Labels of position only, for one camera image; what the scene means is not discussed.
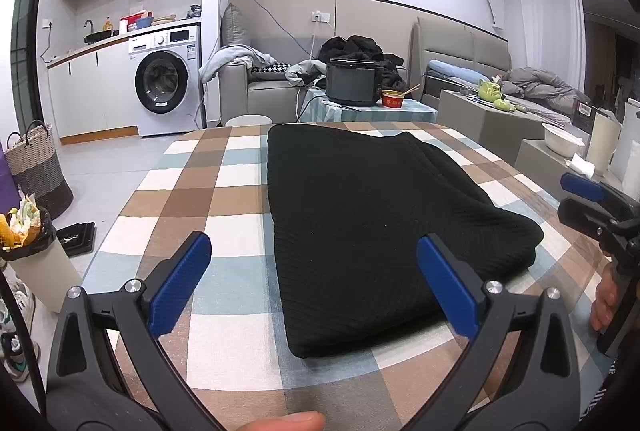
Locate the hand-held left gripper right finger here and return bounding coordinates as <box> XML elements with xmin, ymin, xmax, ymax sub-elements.
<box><xmin>416</xmin><ymin>232</ymin><xmax>583</xmax><ymax>431</ymax></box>

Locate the grey sofa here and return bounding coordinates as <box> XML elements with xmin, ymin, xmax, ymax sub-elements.
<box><xmin>220</xmin><ymin>3</ymin><xmax>416</xmax><ymax>124</ymax></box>

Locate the black box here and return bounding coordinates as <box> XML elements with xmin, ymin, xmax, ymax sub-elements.
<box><xmin>570</xmin><ymin>98</ymin><xmax>608</xmax><ymax>132</ymax></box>

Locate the beige upholstered bed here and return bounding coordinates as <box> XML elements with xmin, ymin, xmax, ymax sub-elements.
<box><xmin>410</xmin><ymin>16</ymin><xmax>591</xmax><ymax>126</ymax></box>

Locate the teal checked side table cloth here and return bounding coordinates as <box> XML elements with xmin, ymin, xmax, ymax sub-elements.
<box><xmin>300</xmin><ymin>87</ymin><xmax>438</xmax><ymax>124</ymax></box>

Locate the person's left hand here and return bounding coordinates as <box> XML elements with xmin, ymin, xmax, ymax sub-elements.
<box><xmin>234</xmin><ymin>411</ymin><xmax>327</xmax><ymax>431</ymax></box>

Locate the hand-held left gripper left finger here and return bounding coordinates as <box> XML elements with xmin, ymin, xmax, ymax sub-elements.
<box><xmin>45</xmin><ymin>230</ymin><xmax>213</xmax><ymax>431</ymax></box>

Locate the person's right hand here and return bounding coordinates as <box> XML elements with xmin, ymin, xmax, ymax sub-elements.
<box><xmin>589</xmin><ymin>262</ymin><xmax>620</xmax><ymax>331</ymax></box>

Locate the grey white garment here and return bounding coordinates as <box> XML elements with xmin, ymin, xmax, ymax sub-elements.
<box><xmin>199</xmin><ymin>45</ymin><xmax>276</xmax><ymax>84</ymax></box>

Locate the pale crumpled garment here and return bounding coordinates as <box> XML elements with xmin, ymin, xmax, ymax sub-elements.
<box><xmin>285</xmin><ymin>60</ymin><xmax>326</xmax><ymax>86</ymax></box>

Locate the blue pillow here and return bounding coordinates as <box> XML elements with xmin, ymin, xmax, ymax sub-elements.
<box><xmin>427</xmin><ymin>59</ymin><xmax>488</xmax><ymax>84</ymax></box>

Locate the grey cushion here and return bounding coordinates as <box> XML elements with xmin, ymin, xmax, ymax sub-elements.
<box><xmin>221</xmin><ymin>3</ymin><xmax>251</xmax><ymax>49</ymax></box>

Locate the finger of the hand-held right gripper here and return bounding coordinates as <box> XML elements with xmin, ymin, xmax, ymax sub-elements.
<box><xmin>557</xmin><ymin>197</ymin><xmax>631</xmax><ymax>244</ymax></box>
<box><xmin>559</xmin><ymin>172</ymin><xmax>640</xmax><ymax>217</ymax></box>

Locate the white kitchen base cabinet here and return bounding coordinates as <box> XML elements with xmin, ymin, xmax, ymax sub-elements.
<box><xmin>47</xmin><ymin>36</ymin><xmax>138</xmax><ymax>144</ymax></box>

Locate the pile of black clothes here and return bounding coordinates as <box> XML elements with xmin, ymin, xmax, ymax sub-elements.
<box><xmin>319</xmin><ymin>35</ymin><xmax>407</xmax><ymax>84</ymax></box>

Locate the checkered tablecloth table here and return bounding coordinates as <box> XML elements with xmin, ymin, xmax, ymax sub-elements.
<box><xmin>80</xmin><ymin>120</ymin><xmax>616</xmax><ymax>431</ymax></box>

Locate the white plastic container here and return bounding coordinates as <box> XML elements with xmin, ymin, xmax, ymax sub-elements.
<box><xmin>612</xmin><ymin>98</ymin><xmax>640</xmax><ymax>199</ymax></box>

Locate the purple bag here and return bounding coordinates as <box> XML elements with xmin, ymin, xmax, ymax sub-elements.
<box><xmin>0</xmin><ymin>158</ymin><xmax>23</xmax><ymax>214</ymax></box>

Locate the red plastic basket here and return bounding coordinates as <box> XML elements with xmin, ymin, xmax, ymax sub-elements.
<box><xmin>120</xmin><ymin>12</ymin><xmax>153</xmax><ymax>32</ymax></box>

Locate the white folded cloth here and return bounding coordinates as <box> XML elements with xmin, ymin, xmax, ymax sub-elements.
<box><xmin>562</xmin><ymin>153</ymin><xmax>596</xmax><ymax>176</ymax></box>

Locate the black tray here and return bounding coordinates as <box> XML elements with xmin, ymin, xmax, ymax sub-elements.
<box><xmin>56</xmin><ymin>222</ymin><xmax>97</xmax><ymax>257</ymax></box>

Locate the grey duvet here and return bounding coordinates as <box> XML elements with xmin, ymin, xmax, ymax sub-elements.
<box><xmin>500</xmin><ymin>66</ymin><xmax>591</xmax><ymax>104</ymax></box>

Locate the green monster head toy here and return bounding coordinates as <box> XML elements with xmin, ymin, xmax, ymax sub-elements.
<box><xmin>477</xmin><ymin>77</ymin><xmax>503</xmax><ymax>102</ymax></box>

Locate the white curtain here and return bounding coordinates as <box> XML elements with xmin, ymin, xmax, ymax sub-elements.
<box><xmin>515</xmin><ymin>0</ymin><xmax>586</xmax><ymax>86</ymax></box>

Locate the white round stool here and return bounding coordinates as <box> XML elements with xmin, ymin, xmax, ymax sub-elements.
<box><xmin>225</xmin><ymin>114</ymin><xmax>273</xmax><ymax>128</ymax></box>

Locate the black microwave oven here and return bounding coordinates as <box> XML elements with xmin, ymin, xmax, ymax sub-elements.
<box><xmin>326</xmin><ymin>56</ymin><xmax>383</xmax><ymax>108</ymax></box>

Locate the dark glass door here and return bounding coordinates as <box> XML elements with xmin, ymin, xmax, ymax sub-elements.
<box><xmin>10</xmin><ymin>0</ymin><xmax>51</xmax><ymax>122</ymax></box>

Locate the black knit sweater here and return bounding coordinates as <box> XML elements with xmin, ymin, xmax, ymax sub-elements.
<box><xmin>266</xmin><ymin>122</ymin><xmax>545</xmax><ymax>359</ymax></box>

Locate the white sneaker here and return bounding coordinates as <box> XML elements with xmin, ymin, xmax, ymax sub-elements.
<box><xmin>0</xmin><ymin>331</ymin><xmax>41</xmax><ymax>384</ymax></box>
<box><xmin>0</xmin><ymin>283</ymin><xmax>36</xmax><ymax>327</ymax></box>

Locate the houndstooth cushion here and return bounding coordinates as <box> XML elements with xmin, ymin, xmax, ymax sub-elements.
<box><xmin>250</xmin><ymin>62</ymin><xmax>292</xmax><ymax>76</ymax></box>

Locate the white trash bin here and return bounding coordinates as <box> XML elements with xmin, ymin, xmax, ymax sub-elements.
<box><xmin>0</xmin><ymin>193</ymin><xmax>81</xmax><ymax>312</ymax></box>

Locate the woven laundry basket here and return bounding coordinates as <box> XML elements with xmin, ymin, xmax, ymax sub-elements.
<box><xmin>4</xmin><ymin>120</ymin><xmax>75</xmax><ymax>219</ymax></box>

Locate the white plastic basin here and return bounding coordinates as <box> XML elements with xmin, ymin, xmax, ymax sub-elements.
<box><xmin>542</xmin><ymin>123</ymin><xmax>586</xmax><ymax>159</ymax></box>

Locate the grey bedside cabinet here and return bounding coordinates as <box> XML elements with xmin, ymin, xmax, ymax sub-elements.
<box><xmin>437</xmin><ymin>88</ymin><xmax>546</xmax><ymax>152</ymax></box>
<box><xmin>515</xmin><ymin>138</ymin><xmax>596</xmax><ymax>184</ymax></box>

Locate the white washing machine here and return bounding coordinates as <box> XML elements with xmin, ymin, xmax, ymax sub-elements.
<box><xmin>132</xmin><ymin>25</ymin><xmax>202</xmax><ymax>138</ymax></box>

